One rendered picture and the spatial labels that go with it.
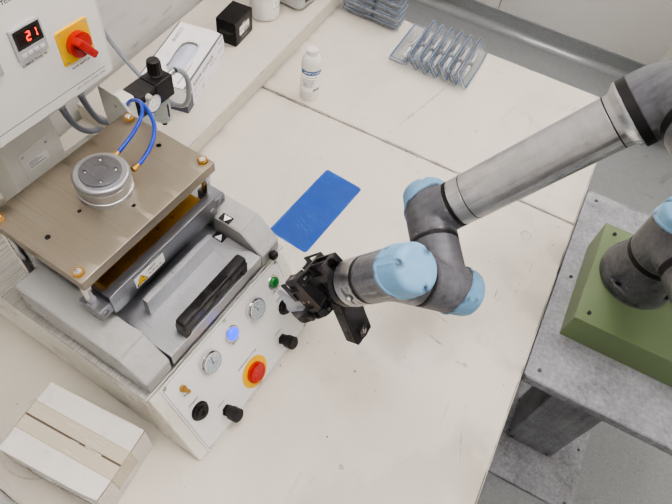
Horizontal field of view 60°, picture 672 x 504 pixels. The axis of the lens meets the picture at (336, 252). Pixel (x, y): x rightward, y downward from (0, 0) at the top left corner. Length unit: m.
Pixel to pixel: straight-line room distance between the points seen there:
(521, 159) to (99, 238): 0.59
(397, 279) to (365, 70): 1.02
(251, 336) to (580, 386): 0.65
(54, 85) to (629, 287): 1.07
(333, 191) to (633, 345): 0.70
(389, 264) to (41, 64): 0.55
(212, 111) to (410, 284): 0.85
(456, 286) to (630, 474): 1.39
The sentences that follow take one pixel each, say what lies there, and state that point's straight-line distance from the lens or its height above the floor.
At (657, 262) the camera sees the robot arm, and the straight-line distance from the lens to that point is 1.19.
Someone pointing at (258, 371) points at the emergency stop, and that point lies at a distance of 1.07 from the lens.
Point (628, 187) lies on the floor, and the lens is 2.83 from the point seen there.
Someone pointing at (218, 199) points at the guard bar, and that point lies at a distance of 0.96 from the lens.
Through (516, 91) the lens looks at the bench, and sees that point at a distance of 1.76.
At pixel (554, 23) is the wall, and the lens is 3.34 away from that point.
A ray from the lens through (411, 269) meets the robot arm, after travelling 0.77.
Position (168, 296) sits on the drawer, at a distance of 0.95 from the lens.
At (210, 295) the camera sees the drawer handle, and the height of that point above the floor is 1.01.
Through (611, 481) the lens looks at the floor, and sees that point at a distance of 2.11.
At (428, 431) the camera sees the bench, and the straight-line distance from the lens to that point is 1.12.
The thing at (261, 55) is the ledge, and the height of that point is 0.79.
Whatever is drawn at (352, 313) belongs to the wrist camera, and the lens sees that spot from 0.94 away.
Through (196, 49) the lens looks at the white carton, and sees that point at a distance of 1.55.
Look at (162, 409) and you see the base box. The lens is 0.96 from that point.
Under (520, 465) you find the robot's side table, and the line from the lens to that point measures 1.98.
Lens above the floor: 1.79
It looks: 55 degrees down
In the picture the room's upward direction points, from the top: 10 degrees clockwise
